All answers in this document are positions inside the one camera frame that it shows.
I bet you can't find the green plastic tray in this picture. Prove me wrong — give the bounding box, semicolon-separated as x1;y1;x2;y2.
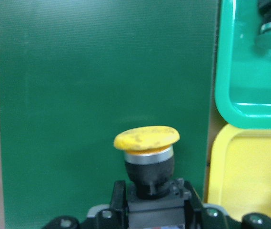
215;0;271;129

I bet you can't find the yellow plastic tray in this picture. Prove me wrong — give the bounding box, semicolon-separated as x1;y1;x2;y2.
207;124;271;220

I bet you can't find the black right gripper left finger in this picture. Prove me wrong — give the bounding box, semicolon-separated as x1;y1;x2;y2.
107;180;128;229

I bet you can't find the green conveyor belt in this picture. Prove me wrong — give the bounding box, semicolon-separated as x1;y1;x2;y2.
0;0;219;229

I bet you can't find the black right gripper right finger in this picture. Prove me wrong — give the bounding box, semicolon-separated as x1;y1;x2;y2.
183;181;203;229

